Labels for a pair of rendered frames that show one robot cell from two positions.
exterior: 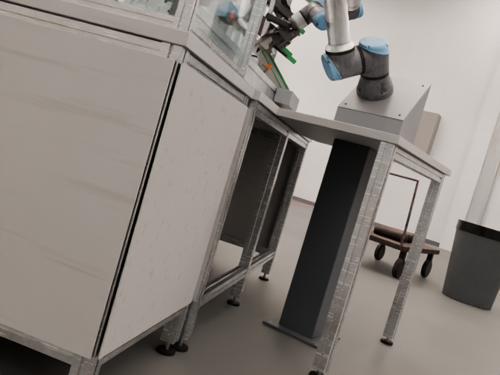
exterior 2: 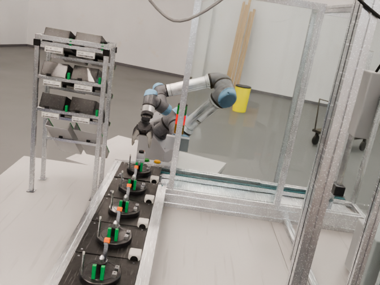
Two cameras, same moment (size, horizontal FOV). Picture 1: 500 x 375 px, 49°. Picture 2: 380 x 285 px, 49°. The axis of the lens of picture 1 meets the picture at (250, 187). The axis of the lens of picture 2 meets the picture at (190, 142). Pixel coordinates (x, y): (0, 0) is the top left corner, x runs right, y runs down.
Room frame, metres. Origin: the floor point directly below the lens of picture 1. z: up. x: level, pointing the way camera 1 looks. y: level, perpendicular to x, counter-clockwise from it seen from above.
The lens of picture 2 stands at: (2.76, 2.35, 1.85)
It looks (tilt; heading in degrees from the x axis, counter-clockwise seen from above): 17 degrees down; 256
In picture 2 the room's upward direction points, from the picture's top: 9 degrees clockwise
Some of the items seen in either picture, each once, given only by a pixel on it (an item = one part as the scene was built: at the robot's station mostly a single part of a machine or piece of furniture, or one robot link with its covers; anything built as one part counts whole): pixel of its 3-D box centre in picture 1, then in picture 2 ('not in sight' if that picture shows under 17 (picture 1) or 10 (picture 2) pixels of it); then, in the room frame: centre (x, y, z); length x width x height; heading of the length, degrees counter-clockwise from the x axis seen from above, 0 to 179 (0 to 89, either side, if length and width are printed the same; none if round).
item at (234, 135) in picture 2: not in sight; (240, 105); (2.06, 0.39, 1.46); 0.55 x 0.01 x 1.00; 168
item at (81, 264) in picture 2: not in sight; (100, 265); (2.70, 1.12, 1.01); 0.24 x 0.24 x 0.13; 78
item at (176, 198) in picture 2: not in sight; (189, 190); (2.20, 0.23, 0.91); 0.84 x 0.28 x 0.10; 168
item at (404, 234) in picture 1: (397, 224); not in sight; (5.20, -1.44, 0.43); 1.10 x 0.64 x 0.87; 147
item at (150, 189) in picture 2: not in sight; (133, 181); (2.55, 0.40, 1.01); 0.24 x 0.24 x 0.13; 78
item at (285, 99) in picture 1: (286, 100); (156, 167); (2.36, -0.05, 0.93); 0.21 x 0.07 x 0.06; 168
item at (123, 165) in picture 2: not in sight; (138, 172); (2.49, 0.15, 0.96); 0.24 x 0.24 x 0.02; 78
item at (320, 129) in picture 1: (348, 139); (151, 162); (2.36, -0.34, 0.84); 0.90 x 0.70 x 0.03; 149
